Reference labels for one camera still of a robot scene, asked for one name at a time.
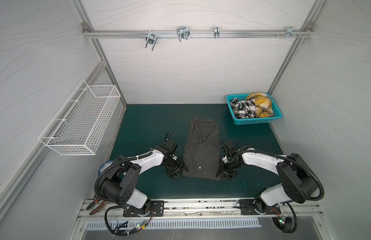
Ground dark grey striped shirt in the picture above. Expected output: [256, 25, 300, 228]
[182, 118, 220, 181]

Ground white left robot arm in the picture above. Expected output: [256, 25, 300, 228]
[94, 138, 186, 216]

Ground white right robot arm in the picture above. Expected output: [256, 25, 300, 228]
[216, 140, 325, 215]

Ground black white plaid shirt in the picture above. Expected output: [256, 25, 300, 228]
[230, 98, 257, 119]

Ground blue white ceramic bowl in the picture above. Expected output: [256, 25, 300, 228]
[98, 161, 113, 176]

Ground yellow plaid shirt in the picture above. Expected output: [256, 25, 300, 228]
[246, 93, 274, 118]

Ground teal plastic basket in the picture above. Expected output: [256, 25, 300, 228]
[226, 94, 282, 125]

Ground metal u-bolt clamp left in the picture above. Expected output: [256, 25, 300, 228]
[145, 33, 157, 51]

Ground metal u-bolt clamp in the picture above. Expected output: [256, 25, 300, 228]
[145, 33, 157, 51]
[176, 26, 190, 42]

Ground metal u-bolt clamp middle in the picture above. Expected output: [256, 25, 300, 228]
[176, 26, 190, 42]

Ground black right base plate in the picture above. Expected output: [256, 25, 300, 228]
[235, 199, 281, 216]

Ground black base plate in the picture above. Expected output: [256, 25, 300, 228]
[235, 199, 281, 216]
[123, 200, 164, 217]

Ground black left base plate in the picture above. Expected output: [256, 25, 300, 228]
[123, 200, 164, 217]

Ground white slotted cable duct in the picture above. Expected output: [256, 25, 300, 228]
[85, 217, 262, 231]

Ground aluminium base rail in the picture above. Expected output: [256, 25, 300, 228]
[76, 197, 324, 221]

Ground orange handled pliers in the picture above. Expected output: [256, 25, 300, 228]
[86, 198, 107, 216]

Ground black left cable bundle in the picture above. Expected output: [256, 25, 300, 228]
[103, 205, 153, 237]

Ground white wire basket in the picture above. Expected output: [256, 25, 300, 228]
[38, 80, 120, 156]

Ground small metal ring clamp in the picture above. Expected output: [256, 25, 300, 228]
[214, 27, 220, 39]

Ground aluminium top rail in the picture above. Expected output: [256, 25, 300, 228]
[83, 29, 314, 39]

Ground metal bracket clamp right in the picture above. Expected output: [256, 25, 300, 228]
[275, 27, 302, 39]

